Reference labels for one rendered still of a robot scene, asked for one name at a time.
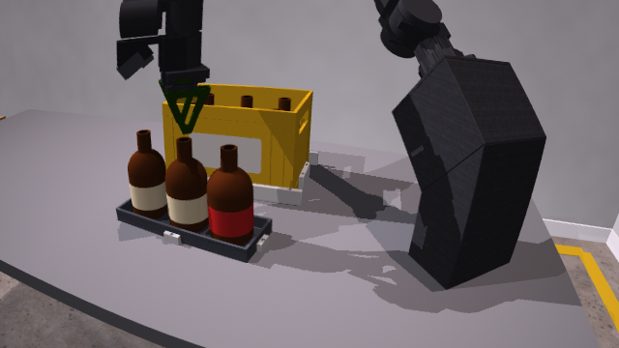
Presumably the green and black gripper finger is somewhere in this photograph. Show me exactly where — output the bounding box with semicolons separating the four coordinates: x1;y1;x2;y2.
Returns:
159;78;192;124
164;85;211;134

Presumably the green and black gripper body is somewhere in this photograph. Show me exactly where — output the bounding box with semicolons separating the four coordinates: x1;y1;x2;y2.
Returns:
160;31;210;92

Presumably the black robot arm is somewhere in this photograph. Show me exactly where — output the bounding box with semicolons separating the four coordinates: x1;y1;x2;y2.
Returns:
116;0;476;80

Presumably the brown bottle with red label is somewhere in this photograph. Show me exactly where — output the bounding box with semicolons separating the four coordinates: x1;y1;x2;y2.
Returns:
206;144;253;246

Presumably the yellow crate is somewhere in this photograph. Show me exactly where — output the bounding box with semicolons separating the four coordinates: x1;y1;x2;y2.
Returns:
162;83;311;189

